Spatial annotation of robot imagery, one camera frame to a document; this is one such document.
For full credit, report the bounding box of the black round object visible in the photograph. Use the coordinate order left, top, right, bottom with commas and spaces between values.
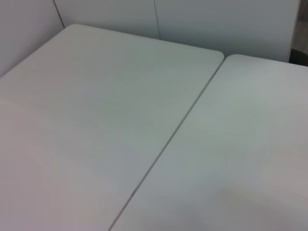
289, 48, 308, 66

